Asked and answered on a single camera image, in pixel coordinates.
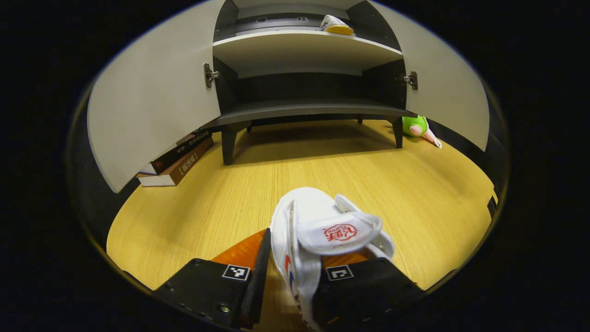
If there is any green and pink plush toy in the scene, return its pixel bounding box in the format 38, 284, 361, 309
402, 115, 442, 148

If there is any brown book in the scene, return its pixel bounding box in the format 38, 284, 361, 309
137, 137, 215, 187

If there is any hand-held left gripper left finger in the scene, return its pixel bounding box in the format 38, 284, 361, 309
154, 228, 271, 330

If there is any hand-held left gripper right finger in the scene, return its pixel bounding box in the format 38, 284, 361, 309
313, 250, 427, 331

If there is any grey shoe cabinet door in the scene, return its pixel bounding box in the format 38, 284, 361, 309
369, 0, 490, 152
87, 0, 226, 193

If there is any grey shoe cabinet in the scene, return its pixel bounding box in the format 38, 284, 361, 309
87, 0, 490, 193

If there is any white shoe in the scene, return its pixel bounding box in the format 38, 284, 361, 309
270, 187, 396, 332
319, 15, 354, 36

